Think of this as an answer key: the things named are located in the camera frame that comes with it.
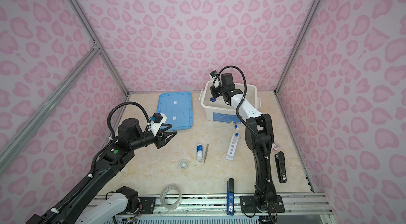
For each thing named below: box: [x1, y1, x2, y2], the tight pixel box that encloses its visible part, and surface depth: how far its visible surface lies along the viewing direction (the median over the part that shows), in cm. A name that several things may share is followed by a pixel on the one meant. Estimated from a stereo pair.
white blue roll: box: [196, 144, 203, 162], surface depth 90 cm
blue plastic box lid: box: [157, 91, 194, 132], surface depth 115 cm
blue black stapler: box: [226, 177, 235, 216], surface depth 74 cm
